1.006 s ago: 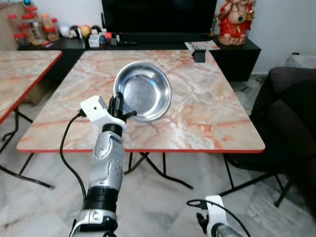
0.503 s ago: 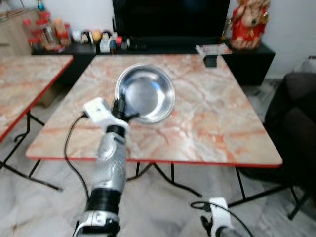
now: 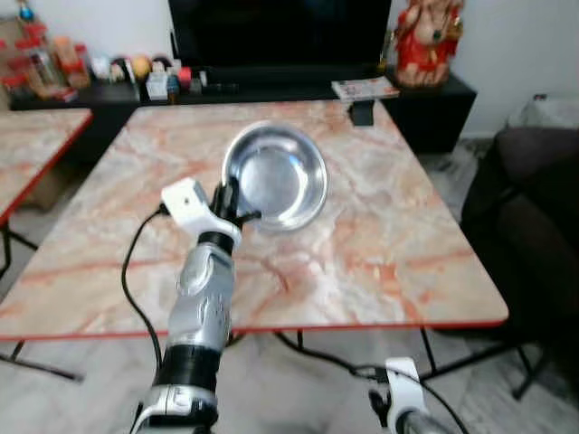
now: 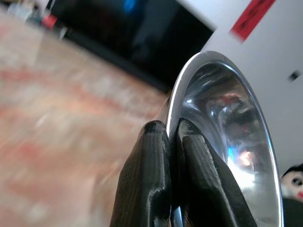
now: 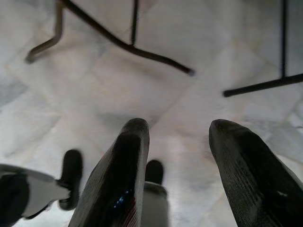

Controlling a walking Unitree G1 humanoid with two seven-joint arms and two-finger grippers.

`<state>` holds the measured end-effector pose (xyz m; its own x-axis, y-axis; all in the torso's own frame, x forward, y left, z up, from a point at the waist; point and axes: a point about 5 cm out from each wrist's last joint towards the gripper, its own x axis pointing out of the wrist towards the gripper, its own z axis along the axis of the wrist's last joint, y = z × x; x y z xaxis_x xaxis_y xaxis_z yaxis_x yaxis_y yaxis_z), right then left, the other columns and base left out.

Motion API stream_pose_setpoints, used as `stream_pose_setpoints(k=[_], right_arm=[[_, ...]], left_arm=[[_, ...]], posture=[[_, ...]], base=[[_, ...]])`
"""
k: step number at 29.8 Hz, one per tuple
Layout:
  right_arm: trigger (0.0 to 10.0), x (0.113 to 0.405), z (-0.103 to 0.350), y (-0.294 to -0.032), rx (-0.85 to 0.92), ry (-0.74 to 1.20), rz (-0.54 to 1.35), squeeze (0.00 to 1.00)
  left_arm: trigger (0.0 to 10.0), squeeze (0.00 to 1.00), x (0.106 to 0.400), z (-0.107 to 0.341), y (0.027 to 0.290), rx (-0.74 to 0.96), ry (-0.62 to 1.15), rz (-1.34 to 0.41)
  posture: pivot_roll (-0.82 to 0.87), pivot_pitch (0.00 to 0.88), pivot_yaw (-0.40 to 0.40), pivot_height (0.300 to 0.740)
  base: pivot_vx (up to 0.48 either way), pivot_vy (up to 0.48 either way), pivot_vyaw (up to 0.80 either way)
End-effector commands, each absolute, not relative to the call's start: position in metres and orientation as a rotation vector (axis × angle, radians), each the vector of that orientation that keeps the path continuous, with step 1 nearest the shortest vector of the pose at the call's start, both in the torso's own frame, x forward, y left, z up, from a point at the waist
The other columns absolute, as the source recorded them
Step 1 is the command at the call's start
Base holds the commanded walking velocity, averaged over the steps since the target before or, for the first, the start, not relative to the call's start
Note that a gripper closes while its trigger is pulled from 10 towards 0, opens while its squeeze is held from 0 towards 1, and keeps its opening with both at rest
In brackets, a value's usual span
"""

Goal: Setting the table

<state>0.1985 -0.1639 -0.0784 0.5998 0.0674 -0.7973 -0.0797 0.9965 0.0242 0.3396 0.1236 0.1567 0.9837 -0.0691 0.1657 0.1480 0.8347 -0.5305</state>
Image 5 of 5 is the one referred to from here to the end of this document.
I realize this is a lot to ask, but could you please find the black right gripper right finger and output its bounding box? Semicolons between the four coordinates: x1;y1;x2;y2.
209;119;303;227

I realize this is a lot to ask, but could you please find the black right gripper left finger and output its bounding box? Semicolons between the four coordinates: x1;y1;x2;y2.
68;118;151;227

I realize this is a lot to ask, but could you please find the robot right leg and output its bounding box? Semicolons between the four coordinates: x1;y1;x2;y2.
141;159;169;227

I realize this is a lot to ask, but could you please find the brown metal chair frame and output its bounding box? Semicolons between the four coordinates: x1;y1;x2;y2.
24;0;196;78

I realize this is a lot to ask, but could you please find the black metal table frame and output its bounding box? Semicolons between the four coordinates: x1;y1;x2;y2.
223;0;303;98

